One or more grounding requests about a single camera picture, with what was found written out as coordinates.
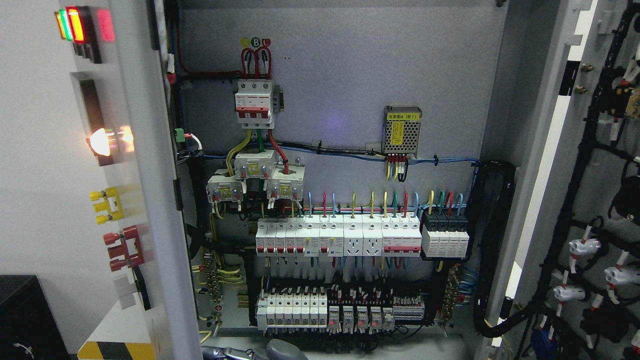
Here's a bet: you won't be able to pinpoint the metal mesh power supply module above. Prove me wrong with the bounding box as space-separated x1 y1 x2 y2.
381 105 423 155

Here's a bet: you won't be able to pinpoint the lower white breaker relay row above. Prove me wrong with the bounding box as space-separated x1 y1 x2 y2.
256 284 425 335

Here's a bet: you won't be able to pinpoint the grey cabinet door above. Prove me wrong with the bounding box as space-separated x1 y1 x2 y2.
474 0 639 360
60 0 202 360

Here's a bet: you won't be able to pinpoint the white glowing indicator lamp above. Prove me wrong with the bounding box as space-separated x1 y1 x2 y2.
86 127 118 167

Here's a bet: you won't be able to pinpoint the black box lower left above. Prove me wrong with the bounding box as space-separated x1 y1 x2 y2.
0 275 70 360

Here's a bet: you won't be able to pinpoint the yellow indicator light left door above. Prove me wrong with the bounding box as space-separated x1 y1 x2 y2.
54 11 67 40

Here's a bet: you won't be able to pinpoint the red terminal connector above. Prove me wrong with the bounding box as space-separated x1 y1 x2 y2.
103 225 146 272

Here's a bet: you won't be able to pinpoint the black surge protector modules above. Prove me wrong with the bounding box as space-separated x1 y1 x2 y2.
421 212 470 262

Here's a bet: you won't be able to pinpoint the red white main circuit breaker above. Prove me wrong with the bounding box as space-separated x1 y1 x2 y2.
234 79 284 130

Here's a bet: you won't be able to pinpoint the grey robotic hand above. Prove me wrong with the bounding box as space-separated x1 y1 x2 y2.
201 339 308 360

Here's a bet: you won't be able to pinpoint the red indicator light left door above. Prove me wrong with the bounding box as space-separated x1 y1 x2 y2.
65 6 98 46

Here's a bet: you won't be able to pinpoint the black corrugated cable conduit right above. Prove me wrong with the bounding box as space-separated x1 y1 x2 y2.
467 160 538 338

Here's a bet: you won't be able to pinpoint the black digital power meter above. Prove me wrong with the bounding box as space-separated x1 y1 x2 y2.
70 71 106 138

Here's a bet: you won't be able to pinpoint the white rotary selector switch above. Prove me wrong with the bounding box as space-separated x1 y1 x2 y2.
113 273 151 311

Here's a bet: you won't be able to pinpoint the white socket breaker row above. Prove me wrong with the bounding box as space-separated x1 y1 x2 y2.
255 214 422 258

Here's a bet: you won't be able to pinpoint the green indicator light left door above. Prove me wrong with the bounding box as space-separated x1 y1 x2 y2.
58 8 73 42

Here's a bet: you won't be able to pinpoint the yellow terminal connector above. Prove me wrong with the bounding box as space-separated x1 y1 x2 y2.
89 187 124 224

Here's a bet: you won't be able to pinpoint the white current transformer cluster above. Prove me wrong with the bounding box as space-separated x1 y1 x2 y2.
206 149 306 208

